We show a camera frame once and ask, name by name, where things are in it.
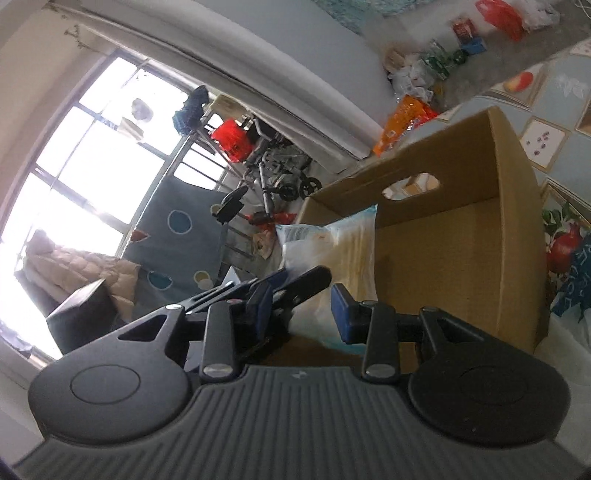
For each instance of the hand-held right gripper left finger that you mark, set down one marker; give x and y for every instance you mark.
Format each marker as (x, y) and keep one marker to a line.
(261, 304)

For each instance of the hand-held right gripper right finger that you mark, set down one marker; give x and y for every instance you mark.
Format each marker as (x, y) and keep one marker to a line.
(341, 314)

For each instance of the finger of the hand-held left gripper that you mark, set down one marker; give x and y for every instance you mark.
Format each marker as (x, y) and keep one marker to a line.
(309, 281)

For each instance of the brown cardboard box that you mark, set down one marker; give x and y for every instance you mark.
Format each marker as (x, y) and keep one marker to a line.
(461, 258)

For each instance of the blue cloth with circles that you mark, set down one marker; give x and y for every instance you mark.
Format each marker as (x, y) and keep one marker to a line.
(184, 249)

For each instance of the wheelchair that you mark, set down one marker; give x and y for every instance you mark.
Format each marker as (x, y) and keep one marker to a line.
(277, 170)

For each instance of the black box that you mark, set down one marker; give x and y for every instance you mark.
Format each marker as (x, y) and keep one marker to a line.
(78, 318)

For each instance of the beige down jacket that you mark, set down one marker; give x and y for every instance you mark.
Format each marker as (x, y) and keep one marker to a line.
(78, 267)

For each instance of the orange snack bag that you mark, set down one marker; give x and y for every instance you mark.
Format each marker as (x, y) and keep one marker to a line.
(401, 120)

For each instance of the dark blue hanging garment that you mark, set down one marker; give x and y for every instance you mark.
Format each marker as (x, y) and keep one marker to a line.
(189, 110)

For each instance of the large window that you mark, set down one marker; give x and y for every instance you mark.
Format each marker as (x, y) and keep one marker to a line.
(92, 152)

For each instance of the white trash bags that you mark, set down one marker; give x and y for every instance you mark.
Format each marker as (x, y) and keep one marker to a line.
(411, 74)

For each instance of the teal patterned cloth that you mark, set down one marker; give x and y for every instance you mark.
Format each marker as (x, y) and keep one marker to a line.
(572, 277)

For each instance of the green bottles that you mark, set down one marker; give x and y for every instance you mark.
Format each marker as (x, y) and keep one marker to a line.
(438, 60)

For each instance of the teal floral cloth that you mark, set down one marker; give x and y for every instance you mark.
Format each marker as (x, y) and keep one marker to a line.
(351, 5)

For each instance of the blue box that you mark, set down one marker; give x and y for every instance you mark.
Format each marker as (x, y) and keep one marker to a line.
(474, 45)

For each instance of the red box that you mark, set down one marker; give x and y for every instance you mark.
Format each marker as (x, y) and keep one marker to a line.
(463, 28)

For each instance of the fruit printed blanket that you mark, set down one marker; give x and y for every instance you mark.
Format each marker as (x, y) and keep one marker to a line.
(554, 97)

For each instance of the red plastic bag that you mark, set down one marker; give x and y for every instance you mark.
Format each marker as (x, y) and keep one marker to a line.
(501, 16)

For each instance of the white plastic bag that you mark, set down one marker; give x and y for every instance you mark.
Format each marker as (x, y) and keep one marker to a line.
(538, 14)

